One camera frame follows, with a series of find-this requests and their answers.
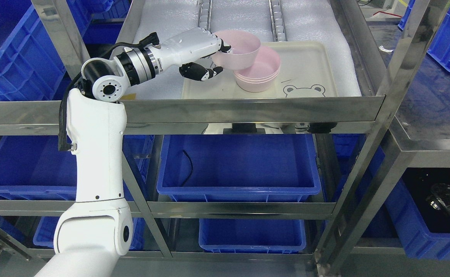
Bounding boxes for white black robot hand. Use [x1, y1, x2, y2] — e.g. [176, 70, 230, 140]
[146, 27, 232, 81]

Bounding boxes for pink bowl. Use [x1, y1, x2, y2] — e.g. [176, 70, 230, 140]
[211, 30, 262, 70]

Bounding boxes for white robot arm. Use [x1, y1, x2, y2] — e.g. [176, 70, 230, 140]
[37, 47, 159, 277]

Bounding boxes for blue bin shelf centre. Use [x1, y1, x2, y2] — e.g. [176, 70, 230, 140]
[157, 134, 321, 203]

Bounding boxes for blue bin shelf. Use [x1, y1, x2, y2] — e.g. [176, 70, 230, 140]
[0, 135, 155, 201]
[157, 134, 321, 203]
[198, 219, 307, 254]

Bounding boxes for steel shelf rack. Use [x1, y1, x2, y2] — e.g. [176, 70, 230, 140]
[0, 0, 450, 266]

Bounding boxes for blue bin shelf bottom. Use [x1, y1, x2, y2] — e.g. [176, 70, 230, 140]
[198, 219, 307, 254]

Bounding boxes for blue bin shelf left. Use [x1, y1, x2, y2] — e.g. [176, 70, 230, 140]
[0, 135, 155, 201]

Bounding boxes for stacked pink bowls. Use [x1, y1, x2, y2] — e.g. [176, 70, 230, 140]
[233, 45, 281, 93]

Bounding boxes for cream bear tray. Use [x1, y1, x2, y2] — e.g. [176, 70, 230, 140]
[182, 42, 338, 99]

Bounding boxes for steel table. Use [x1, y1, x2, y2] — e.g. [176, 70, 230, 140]
[363, 12, 450, 170]

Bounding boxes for blue bin with helmet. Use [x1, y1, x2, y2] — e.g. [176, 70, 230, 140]
[385, 168, 450, 260]

